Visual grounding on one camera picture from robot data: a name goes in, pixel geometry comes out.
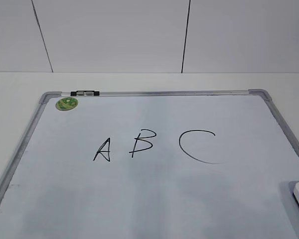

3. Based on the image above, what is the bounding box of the round green magnet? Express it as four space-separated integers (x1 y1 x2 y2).
55 97 78 111

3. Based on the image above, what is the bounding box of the white whiteboard with metal frame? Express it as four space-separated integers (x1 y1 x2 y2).
0 89 299 239

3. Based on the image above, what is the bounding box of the black hanging clip on frame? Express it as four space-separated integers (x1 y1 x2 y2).
70 91 100 97

